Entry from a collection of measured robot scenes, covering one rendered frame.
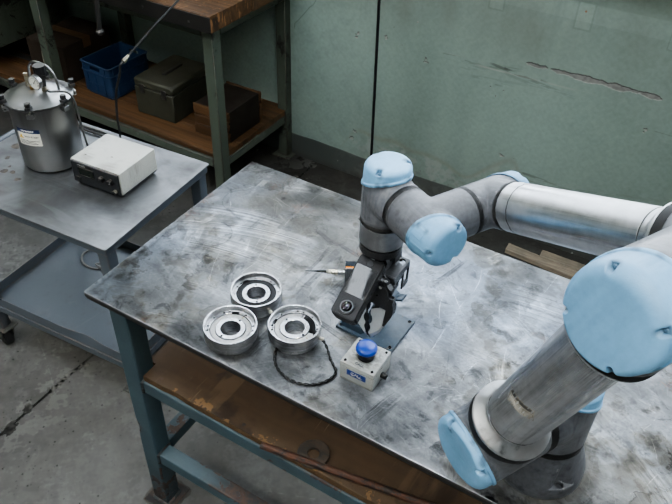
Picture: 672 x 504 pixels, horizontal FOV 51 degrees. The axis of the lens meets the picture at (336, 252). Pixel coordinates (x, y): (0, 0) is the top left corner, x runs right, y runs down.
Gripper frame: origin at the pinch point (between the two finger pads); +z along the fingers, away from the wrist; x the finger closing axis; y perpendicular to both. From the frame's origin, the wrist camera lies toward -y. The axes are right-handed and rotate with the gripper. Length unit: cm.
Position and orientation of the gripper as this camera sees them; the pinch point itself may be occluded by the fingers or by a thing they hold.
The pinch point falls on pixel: (367, 332)
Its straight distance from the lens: 128.8
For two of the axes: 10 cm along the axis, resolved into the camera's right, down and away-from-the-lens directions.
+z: -0.3, 7.6, 6.4
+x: -8.6, -3.5, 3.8
